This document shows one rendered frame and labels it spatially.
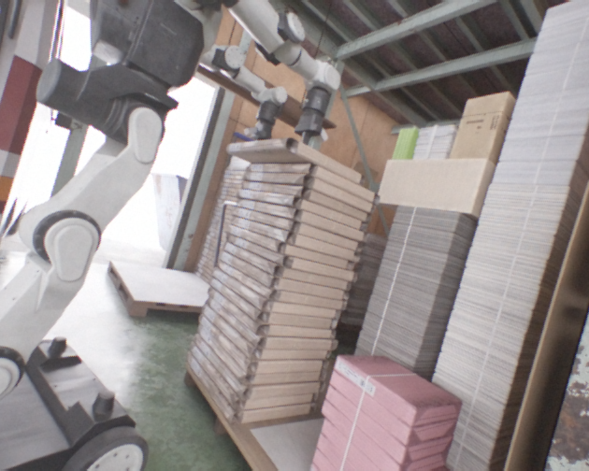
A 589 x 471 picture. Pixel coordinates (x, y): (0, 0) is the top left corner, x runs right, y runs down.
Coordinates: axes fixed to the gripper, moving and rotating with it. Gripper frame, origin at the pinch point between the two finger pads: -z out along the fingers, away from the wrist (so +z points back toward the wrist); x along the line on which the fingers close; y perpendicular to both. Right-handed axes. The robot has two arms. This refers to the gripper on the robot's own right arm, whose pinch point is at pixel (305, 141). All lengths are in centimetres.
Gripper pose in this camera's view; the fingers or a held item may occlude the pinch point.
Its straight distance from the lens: 125.1
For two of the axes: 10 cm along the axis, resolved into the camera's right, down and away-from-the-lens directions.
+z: 2.8, -9.6, 0.0
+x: -5.8, -1.7, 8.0
